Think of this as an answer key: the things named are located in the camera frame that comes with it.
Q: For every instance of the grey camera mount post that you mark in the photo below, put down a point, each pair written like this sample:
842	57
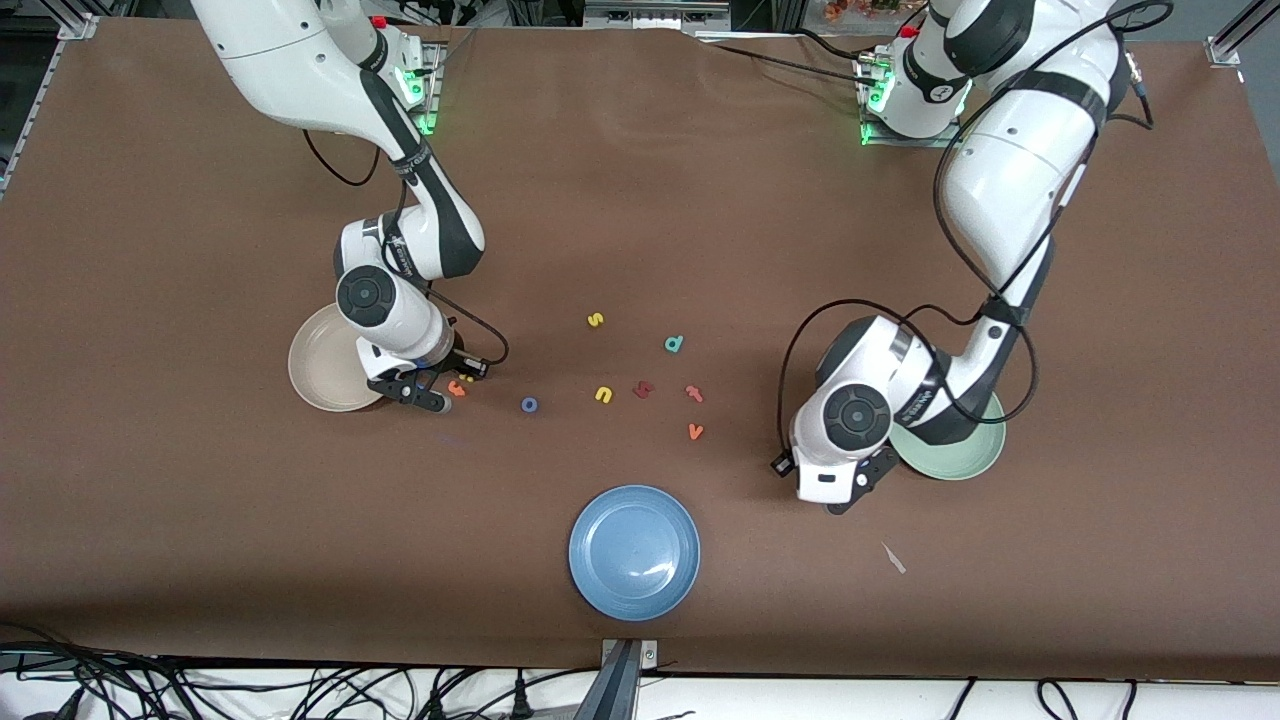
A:
628	655

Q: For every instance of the orange flower bunch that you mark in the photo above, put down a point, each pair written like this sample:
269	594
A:
850	10

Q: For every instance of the brown table cover sheet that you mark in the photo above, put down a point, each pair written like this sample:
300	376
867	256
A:
640	220

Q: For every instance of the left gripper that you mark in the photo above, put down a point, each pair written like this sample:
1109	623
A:
782	464

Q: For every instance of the blue plate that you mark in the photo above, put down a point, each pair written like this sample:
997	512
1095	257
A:
634	552

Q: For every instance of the beige brown plate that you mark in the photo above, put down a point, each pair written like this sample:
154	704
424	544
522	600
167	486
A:
320	370

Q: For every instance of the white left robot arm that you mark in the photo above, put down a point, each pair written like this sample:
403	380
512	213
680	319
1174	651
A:
1010	170

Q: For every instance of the light green plate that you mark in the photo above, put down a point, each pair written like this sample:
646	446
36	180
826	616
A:
960	460

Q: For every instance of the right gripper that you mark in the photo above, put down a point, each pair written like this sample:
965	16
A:
457	362

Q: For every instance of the white paper scrap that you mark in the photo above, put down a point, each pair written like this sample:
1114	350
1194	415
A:
893	558

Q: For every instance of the silver aluminium frame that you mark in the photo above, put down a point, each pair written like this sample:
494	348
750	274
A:
650	15

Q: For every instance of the aluminium corner profile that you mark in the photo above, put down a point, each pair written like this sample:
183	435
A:
75	28
1225	45

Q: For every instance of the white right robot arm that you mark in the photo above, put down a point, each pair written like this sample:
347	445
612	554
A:
270	60

